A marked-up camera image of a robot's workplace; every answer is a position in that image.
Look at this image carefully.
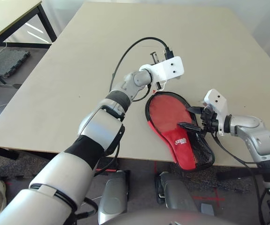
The black main table frame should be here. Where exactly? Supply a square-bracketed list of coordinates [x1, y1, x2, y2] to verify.
[0, 145, 267, 181]

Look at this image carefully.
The dark speckled rubber mat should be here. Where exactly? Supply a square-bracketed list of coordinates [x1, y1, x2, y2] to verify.
[170, 161, 253, 188]
[0, 152, 53, 180]

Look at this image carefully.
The grey foam floor mat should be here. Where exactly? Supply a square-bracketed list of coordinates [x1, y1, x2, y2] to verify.
[0, 49, 31, 79]

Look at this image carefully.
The beige side table black frame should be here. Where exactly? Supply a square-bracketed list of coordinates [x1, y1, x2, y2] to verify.
[0, 0, 58, 85]

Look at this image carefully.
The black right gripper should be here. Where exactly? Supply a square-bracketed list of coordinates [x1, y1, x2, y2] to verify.
[177, 105, 220, 136]

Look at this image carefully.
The grey robot torso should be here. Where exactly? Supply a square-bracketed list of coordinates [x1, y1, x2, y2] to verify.
[125, 208, 220, 225]

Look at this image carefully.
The grey left robot leg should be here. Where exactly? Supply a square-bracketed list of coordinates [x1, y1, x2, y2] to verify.
[98, 170, 131, 225]

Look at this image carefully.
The grey robot leg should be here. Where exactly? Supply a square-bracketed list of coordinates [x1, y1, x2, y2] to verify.
[157, 172, 198, 211]
[98, 170, 131, 225]

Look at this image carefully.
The red black paddle case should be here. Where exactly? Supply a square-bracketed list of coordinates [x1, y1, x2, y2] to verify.
[145, 91, 216, 171]

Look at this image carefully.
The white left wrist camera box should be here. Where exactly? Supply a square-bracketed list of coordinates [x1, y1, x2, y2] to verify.
[139, 56, 185, 83]

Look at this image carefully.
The small grey floor box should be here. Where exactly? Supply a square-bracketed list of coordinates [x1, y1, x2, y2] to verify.
[200, 202, 215, 214]

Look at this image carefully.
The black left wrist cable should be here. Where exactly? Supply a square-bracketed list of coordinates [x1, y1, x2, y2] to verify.
[110, 37, 174, 103]

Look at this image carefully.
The grey right robot leg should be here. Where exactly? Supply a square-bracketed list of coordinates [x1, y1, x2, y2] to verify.
[157, 172, 198, 211]

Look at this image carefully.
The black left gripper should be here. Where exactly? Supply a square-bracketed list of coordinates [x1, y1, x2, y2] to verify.
[150, 52, 163, 91]

